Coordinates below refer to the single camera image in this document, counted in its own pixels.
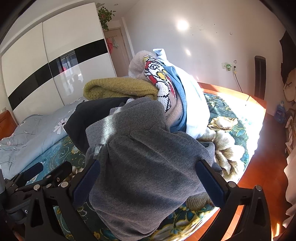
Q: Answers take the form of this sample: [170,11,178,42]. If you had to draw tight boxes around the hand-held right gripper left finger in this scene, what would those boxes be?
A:
[24,159,102,241]

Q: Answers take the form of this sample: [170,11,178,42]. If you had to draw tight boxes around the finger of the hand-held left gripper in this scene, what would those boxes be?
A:
[10,162,44,186]
[44,161,73,186]

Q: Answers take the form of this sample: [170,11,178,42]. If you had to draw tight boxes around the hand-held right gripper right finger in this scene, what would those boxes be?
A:
[195,159,272,241]

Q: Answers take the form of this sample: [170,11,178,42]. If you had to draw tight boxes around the grey sweater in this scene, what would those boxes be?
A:
[85,97,223,241]

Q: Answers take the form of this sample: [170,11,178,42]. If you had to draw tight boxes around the light blue shirt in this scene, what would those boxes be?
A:
[153,48,211,140]

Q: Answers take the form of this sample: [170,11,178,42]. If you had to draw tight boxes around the dark hanging clothes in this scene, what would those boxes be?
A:
[279,30,296,84]

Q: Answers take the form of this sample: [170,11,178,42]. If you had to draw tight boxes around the light blue floral quilt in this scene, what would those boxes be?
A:
[0,97,88,180]

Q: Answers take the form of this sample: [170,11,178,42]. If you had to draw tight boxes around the teal floral blanket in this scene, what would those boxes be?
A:
[23,93,253,241]

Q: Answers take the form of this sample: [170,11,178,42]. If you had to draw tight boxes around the wooden headboard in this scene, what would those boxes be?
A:
[0,110,18,141]

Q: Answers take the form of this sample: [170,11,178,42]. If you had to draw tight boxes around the black garment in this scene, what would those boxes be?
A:
[63,97,130,160]

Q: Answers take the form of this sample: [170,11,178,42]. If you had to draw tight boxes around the white curtain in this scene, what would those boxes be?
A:
[283,153,296,216]

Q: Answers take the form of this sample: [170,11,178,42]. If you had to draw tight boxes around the blue water bottle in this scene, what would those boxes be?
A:
[274,101,287,123]

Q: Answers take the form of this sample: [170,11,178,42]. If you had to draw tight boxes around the yellow knitted sweater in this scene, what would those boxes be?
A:
[84,77,159,101]

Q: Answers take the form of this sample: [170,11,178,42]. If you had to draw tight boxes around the white wardrobe with black stripe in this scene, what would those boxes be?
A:
[0,2,117,121]

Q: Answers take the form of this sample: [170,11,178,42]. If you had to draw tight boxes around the white red patterned knit sweater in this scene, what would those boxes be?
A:
[142,55,183,127]

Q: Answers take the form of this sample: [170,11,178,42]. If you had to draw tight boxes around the blue garment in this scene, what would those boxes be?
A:
[165,66,188,132]

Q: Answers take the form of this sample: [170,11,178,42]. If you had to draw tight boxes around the black tower fan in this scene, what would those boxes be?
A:
[254,56,266,99]

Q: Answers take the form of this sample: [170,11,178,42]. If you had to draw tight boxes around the beige bag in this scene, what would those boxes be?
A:
[283,72,296,102]

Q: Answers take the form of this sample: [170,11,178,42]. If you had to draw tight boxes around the beige fluffy garment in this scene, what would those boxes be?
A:
[128,50,158,81]

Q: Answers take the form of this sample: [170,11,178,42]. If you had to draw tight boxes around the beige door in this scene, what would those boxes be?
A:
[103,27,134,78]

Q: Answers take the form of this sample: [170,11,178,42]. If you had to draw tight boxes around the green potted plant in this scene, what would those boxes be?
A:
[97,3,116,30]

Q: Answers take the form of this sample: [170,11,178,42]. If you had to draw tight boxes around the dark power cable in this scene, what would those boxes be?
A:
[233,70,250,100]

